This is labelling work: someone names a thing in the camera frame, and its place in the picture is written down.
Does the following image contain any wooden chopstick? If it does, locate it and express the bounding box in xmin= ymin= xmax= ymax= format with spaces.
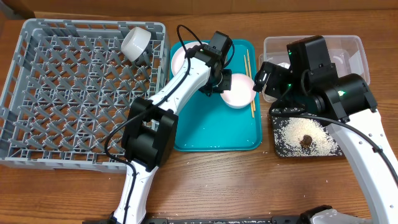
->
xmin=246 ymin=49 xmax=256 ymax=117
xmin=243 ymin=55 xmax=255 ymax=119

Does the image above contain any grey plastic dish rack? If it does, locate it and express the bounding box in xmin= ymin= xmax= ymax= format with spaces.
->
xmin=1 ymin=19 xmax=170 ymax=173

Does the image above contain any grey bowl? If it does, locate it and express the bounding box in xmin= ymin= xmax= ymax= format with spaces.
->
xmin=121 ymin=27 xmax=151 ymax=61

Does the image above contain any spilled rice pile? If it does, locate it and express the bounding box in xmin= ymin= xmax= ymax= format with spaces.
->
xmin=273 ymin=108 xmax=341 ymax=157

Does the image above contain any large white plate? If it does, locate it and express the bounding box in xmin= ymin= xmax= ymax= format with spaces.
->
xmin=171 ymin=42 xmax=200 ymax=76

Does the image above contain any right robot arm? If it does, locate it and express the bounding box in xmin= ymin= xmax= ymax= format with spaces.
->
xmin=254 ymin=62 xmax=397 ymax=223

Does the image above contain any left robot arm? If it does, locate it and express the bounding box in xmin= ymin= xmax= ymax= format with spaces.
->
xmin=110 ymin=43 xmax=235 ymax=223

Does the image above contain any clear plastic bin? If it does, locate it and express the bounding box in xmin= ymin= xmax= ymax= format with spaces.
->
xmin=259 ymin=35 xmax=371 ymax=84

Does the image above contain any black tray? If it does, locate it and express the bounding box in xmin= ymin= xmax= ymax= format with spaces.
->
xmin=269 ymin=98 xmax=346 ymax=159

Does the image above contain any white tissue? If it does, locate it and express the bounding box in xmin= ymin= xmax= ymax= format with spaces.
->
xmin=277 ymin=62 xmax=290 ymax=70

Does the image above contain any brown food scrap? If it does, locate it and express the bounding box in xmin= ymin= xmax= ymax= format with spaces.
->
xmin=300 ymin=135 xmax=313 ymax=149

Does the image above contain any pink bowl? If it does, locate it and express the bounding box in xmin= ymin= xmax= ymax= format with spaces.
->
xmin=220 ymin=73 xmax=255 ymax=109

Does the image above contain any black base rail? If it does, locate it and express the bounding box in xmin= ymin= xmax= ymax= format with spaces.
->
xmin=82 ymin=214 xmax=302 ymax=224

